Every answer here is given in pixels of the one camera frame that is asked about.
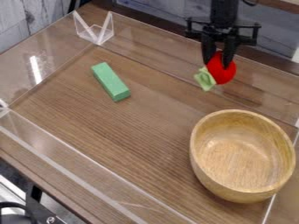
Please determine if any red plush tomato green leaf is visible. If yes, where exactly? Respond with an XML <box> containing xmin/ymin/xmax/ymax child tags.
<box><xmin>194</xmin><ymin>51</ymin><xmax>238</xmax><ymax>91</ymax></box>

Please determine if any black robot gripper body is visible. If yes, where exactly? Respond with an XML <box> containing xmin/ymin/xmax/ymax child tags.
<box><xmin>186</xmin><ymin>17</ymin><xmax>262</xmax><ymax>46</ymax></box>

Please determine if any black cable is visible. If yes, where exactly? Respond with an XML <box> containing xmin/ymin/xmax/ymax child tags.
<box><xmin>0</xmin><ymin>200</ymin><xmax>28</xmax><ymax>224</ymax></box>

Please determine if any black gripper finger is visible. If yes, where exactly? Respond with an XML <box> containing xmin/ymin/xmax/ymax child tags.
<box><xmin>201</xmin><ymin>33</ymin><xmax>217</xmax><ymax>64</ymax></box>
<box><xmin>222</xmin><ymin>36</ymin><xmax>239</xmax><ymax>68</ymax></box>

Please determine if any green foam block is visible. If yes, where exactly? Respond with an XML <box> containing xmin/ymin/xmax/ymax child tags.
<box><xmin>91</xmin><ymin>62</ymin><xmax>131</xmax><ymax>102</ymax></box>

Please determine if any wooden bowl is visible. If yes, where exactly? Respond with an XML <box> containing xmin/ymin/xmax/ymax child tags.
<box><xmin>190</xmin><ymin>109</ymin><xmax>297</xmax><ymax>204</ymax></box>

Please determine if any black table leg bracket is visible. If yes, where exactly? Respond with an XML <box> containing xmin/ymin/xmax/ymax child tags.
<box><xmin>26</xmin><ymin>185</ymin><xmax>67</xmax><ymax>224</ymax></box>

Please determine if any clear acrylic corner bracket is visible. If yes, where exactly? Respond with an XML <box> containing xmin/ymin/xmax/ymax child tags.
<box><xmin>73</xmin><ymin>11</ymin><xmax>115</xmax><ymax>46</ymax></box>

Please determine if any clear acrylic tray wall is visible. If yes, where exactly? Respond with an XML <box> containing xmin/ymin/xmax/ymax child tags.
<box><xmin>0</xmin><ymin>100</ymin><xmax>197</xmax><ymax>224</ymax></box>

